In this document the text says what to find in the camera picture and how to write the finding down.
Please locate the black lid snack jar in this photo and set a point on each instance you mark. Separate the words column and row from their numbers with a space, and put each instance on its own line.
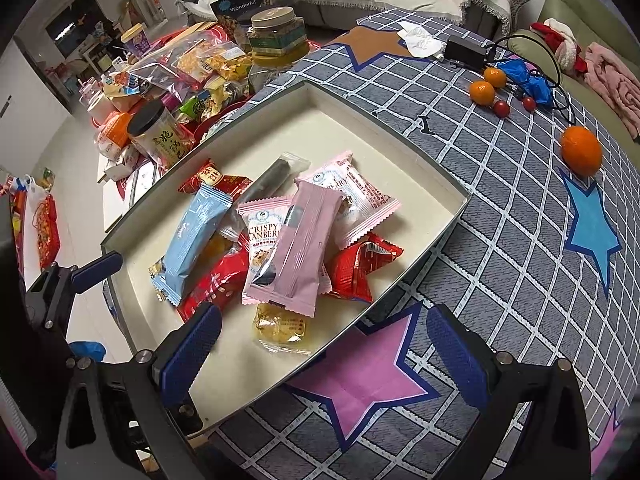
column 154, row 131

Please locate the small tangerine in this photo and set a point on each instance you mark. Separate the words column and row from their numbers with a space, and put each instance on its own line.
column 496, row 77
column 482, row 93

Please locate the cherry tomato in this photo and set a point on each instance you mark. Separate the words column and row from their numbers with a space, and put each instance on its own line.
column 501, row 109
column 529, row 104

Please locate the blue star paper cutout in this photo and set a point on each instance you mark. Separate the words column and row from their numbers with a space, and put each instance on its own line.
column 591, row 232

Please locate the light blue snack packet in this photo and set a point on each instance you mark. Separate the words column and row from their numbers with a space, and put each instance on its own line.
column 197, row 225

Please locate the crispy cranberry snack packet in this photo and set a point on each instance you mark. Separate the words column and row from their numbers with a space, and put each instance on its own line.
column 263, row 219

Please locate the red white plush toy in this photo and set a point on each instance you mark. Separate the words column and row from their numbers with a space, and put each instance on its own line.
column 560, row 39

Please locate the blue crumpled gloves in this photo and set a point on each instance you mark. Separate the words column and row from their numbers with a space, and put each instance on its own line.
column 535, row 86

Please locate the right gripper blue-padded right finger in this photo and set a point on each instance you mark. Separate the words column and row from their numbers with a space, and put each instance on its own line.
column 468, row 360

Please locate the pink star cutout right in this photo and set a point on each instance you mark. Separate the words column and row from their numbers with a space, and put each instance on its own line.
column 599, row 451

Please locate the pink star cutout near tray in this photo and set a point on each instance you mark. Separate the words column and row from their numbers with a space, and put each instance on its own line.
column 363, row 371

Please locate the yellow pastry packet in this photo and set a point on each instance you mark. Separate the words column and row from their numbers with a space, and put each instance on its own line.
column 279, row 330

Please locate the cherry tomato far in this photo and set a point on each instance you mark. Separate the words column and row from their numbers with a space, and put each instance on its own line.
column 529, row 104

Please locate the red Chinese candy packet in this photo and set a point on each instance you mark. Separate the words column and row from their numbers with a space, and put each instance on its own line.
column 349, row 269

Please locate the small tangerine far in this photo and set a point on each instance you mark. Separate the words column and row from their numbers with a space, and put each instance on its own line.
column 496, row 77

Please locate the pink cranberry packet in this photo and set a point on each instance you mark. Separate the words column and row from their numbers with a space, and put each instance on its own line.
column 364, row 206

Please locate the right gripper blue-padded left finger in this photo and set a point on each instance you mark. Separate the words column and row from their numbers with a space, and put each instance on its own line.
column 183, row 352

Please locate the clear brown snack bar packet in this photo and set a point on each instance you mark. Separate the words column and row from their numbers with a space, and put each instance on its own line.
column 287, row 166

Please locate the brown star paper cutout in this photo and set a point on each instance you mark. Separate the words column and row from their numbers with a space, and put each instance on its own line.
column 365, row 45

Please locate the left blue gloved hand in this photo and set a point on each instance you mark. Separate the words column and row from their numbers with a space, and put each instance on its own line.
column 88, row 349

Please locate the green armchair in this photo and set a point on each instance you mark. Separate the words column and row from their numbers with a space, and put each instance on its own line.
column 591, row 21

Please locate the glass jar with lid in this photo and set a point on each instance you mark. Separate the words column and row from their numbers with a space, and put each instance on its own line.
column 278, row 40

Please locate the small tangerine near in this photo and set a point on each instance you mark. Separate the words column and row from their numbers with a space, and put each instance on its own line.
column 482, row 93

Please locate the pink plain snack bar packet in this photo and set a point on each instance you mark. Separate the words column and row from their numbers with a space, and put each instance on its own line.
column 290, row 276

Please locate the red crinkled snack packet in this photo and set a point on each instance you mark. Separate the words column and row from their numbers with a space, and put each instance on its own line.
column 219, row 285

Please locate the checked grey tablecloth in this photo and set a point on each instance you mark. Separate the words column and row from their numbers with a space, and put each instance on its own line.
column 502, row 268

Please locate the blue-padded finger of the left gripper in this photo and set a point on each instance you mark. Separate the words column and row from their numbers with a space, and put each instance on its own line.
column 95, row 272

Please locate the cherry tomato near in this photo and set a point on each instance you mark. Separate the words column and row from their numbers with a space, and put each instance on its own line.
column 501, row 109

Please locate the white crumpled tissue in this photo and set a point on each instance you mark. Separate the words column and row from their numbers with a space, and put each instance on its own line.
column 419, row 42

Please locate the pile of snack bags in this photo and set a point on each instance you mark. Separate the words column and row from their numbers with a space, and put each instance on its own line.
column 197, row 72

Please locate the pink folded blanket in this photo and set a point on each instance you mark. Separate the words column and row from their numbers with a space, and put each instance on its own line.
column 616, row 85

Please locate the large orange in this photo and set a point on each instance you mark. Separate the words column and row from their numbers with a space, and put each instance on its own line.
column 581, row 151

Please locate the black power adapter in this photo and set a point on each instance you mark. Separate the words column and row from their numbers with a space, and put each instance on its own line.
column 465, row 52

